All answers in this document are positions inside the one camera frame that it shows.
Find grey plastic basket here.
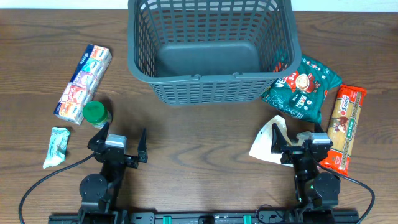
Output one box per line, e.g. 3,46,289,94
127,0,302,105

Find multicolour tissue multipack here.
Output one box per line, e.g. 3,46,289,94
53,44,112,124

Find small teal wrapped packet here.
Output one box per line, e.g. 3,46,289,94
42,127,70,169

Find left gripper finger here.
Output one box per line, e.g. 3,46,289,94
87,122,110,150
137,129,148,163

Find orange spaghetti packet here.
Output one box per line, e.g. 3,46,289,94
320,85,367,176

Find left black cable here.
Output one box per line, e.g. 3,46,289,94
18,152,97,224

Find green lidded jar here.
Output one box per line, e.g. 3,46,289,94
83,101,113,129

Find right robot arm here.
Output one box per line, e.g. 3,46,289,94
271,123,340,223

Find white beige paper pouch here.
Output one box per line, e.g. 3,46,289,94
249,115,312,164

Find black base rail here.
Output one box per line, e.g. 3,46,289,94
47,210,359,224

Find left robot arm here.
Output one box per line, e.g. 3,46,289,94
78,123,148,224

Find green coffee mix bag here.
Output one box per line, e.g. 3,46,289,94
261,54,343,123

